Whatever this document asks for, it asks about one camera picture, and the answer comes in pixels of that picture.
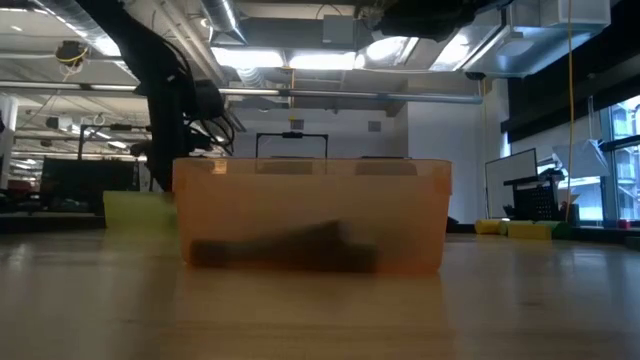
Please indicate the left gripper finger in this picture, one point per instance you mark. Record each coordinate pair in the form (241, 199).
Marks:
(164, 172)

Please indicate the yellow cylinder block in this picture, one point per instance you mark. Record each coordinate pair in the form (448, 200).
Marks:
(487, 226)

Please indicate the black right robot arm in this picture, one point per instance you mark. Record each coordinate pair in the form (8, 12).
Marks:
(435, 17)

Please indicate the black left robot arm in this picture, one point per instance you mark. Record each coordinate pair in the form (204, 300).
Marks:
(145, 60)

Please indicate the yellow plastic bin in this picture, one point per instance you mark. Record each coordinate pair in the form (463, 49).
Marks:
(135, 210)

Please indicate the black screen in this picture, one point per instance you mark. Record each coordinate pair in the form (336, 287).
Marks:
(85, 182)

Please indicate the orange plastic bin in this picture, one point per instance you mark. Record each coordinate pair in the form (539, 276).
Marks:
(250, 200)

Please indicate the ceiling light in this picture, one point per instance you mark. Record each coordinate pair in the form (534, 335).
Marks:
(322, 60)
(252, 59)

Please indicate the grey ceiling pipe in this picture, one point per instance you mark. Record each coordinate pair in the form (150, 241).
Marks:
(325, 93)

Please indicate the grey ceiling box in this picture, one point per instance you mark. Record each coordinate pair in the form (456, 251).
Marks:
(339, 29)

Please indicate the whiteboard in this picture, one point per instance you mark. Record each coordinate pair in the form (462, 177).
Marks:
(510, 185)

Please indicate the black perforated box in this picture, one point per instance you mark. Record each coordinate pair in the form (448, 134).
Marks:
(535, 202)

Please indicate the red can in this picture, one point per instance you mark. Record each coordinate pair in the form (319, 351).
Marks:
(624, 223)

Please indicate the green rectangular block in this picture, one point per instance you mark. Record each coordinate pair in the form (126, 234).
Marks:
(632, 242)

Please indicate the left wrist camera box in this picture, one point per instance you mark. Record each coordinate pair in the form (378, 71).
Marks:
(209, 100)

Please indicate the rectangular metal air duct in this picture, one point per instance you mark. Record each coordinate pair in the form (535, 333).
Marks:
(545, 45)

